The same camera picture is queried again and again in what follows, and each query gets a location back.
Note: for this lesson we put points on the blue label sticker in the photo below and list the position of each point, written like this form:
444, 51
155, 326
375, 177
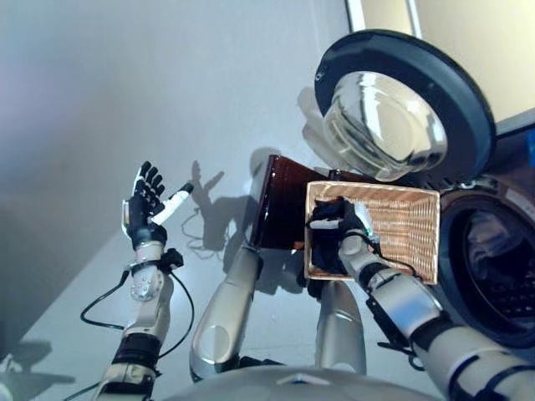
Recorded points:
530, 148

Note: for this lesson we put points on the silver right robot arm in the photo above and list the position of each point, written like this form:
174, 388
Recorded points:
409, 309

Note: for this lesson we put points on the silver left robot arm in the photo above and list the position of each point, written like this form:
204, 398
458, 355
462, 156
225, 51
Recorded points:
146, 292

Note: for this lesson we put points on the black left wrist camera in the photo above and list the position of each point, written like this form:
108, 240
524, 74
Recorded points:
174, 259

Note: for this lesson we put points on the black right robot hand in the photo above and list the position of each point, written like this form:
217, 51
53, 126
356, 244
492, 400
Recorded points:
351, 221

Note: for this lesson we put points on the grey right robot leg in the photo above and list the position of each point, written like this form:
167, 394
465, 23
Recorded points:
338, 330

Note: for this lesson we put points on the black garment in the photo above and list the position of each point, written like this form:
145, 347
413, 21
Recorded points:
326, 250

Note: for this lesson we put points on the dark grey washing machine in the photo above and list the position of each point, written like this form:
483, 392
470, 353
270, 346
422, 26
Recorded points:
460, 234

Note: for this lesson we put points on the dark brown glossy stool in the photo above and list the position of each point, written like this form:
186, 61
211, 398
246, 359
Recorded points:
284, 200

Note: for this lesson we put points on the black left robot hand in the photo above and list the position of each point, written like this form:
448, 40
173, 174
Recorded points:
144, 213

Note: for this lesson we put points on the woven wicker laundry basket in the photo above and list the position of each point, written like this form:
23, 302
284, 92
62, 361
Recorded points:
401, 225

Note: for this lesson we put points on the round washing machine door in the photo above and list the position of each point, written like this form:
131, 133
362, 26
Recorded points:
388, 104

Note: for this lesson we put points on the grey robot torso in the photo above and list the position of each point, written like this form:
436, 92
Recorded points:
301, 384

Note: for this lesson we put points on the white cabinet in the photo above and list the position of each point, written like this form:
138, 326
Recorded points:
468, 50

